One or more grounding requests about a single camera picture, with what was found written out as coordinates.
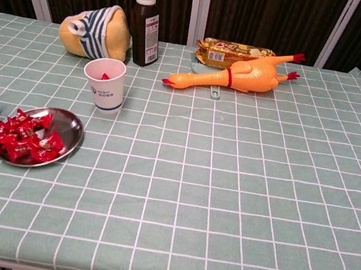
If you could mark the white paper cup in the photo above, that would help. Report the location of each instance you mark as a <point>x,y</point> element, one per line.
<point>107,95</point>

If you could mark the round steel dish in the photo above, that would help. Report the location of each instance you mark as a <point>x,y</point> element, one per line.
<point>67,126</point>

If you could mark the yellow striped plush toy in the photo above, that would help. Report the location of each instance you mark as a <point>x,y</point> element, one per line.
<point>113,37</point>

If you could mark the dark bottle white cap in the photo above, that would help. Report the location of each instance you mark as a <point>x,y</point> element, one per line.
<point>142,31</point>

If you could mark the pale green plastic board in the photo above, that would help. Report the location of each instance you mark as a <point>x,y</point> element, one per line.
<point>196,67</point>

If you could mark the golden biscuit packet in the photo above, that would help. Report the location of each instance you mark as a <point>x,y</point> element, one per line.
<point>221,57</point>

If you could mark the green checked tablecloth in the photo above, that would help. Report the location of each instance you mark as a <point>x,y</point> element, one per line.
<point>227,184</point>

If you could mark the orange rubber chicken toy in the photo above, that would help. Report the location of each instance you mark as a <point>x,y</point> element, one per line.
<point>252,76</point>

